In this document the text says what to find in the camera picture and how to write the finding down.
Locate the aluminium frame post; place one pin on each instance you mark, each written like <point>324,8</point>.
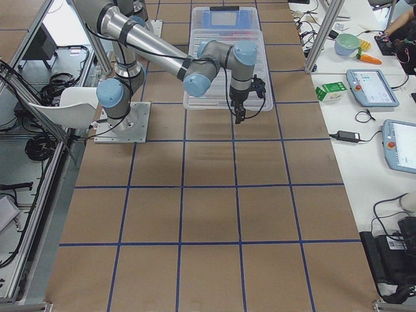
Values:
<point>325,28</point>

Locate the black box latch handle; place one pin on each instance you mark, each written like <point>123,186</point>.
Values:
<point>224,8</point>

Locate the green bowl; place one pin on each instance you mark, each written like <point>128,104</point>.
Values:
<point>345,44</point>

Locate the black power adapter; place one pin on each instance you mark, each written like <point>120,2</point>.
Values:
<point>346,136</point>

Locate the blue plastic tray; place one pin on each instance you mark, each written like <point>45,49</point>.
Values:
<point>220,20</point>

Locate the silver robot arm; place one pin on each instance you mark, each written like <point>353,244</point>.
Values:
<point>107,20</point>

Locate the toy carrot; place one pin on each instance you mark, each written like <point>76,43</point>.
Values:
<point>367,58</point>

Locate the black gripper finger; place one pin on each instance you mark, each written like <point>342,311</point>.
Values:
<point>240,115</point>

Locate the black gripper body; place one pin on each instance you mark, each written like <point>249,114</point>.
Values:
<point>238,97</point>

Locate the teach pendant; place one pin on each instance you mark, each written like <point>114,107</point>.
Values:
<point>371,89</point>
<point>399,145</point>

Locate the yellow toy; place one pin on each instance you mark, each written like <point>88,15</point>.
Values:
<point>364,45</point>

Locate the green white carton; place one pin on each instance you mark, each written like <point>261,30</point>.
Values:
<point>330,91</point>

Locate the white chair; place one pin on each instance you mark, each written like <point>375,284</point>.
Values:
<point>77,108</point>

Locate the clear plastic storage box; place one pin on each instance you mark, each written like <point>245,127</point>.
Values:
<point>248,18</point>

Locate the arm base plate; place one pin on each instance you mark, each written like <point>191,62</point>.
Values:
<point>157,27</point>
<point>132,129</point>

